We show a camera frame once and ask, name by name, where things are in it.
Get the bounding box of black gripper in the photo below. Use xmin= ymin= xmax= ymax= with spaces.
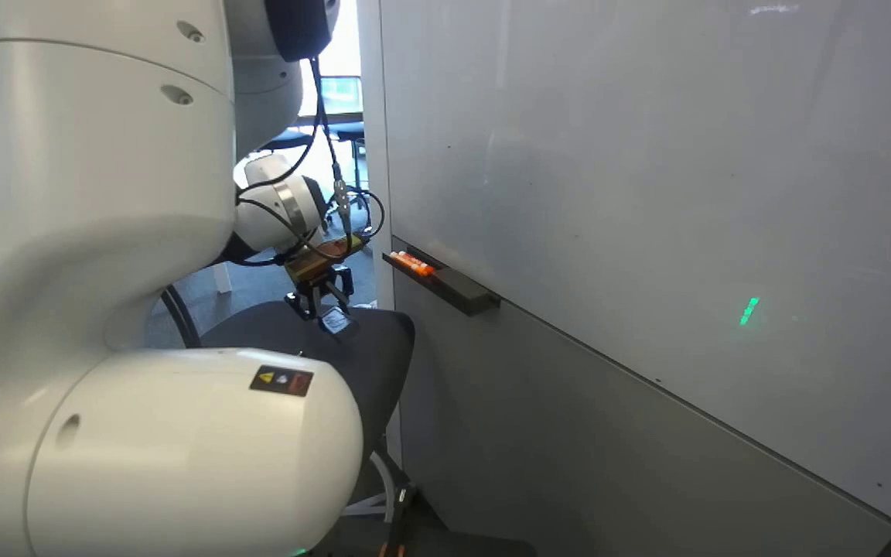
xmin=288 ymin=264 xmax=354 ymax=318

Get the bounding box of dark felt eraser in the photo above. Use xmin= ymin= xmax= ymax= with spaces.
xmin=318 ymin=294 xmax=348 ymax=333

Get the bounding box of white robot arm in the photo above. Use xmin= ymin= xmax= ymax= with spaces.
xmin=0 ymin=0 xmax=363 ymax=557

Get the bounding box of dark whiteboard tray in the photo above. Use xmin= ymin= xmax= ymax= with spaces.
xmin=383 ymin=247 xmax=502 ymax=315

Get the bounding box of white glass whiteboard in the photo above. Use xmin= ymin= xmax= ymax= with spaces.
xmin=376 ymin=0 xmax=891 ymax=516

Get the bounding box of black office chair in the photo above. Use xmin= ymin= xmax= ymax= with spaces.
xmin=161 ymin=287 xmax=417 ymax=520

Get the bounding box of black camera cable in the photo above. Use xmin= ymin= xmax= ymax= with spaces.
xmin=226 ymin=57 xmax=388 ymax=273

